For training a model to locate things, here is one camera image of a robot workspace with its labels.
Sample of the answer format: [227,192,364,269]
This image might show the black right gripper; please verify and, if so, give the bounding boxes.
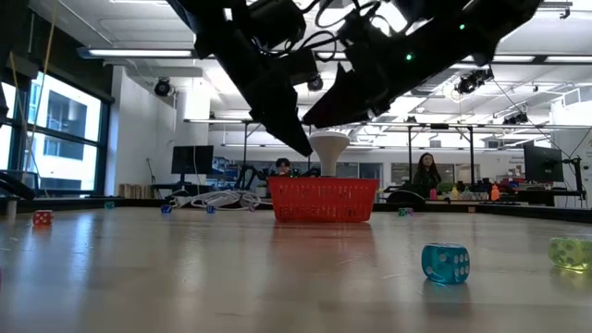
[302,11,417,130]

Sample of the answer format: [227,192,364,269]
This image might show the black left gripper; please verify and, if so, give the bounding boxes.
[216,41,320,157]

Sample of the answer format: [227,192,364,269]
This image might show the red plastic basket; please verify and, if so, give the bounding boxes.
[266,177,381,224]

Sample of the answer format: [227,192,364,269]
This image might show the red die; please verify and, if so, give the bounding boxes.
[32,209,55,227]

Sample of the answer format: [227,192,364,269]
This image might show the yellow-green translucent die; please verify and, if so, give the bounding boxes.
[548,237,592,272]

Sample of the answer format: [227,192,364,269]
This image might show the white lamp with metal base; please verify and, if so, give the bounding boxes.
[307,130,352,178]

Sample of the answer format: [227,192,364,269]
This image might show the black monitor on stand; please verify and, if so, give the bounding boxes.
[524,143,564,183]
[170,144,215,186]

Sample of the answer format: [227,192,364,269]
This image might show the wooden blocks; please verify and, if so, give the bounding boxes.
[118,183,154,199]

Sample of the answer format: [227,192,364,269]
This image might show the black workstation frame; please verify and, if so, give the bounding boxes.
[405,122,475,186]
[240,118,313,179]

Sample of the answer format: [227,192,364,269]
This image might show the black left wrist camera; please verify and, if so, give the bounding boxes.
[247,0,307,50]

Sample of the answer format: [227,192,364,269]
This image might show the white coiled cable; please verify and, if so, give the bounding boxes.
[168,189,272,212]

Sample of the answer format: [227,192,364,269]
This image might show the black ceiling camera cluster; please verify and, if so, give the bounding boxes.
[455,68,495,96]

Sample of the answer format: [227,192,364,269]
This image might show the ceiling light rail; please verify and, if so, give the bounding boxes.
[77,45,592,65]

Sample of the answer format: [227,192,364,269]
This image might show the window with dark frame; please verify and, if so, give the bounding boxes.
[0,68,112,195]

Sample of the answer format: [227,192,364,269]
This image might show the yellow power cable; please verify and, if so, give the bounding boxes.
[7,0,59,186]

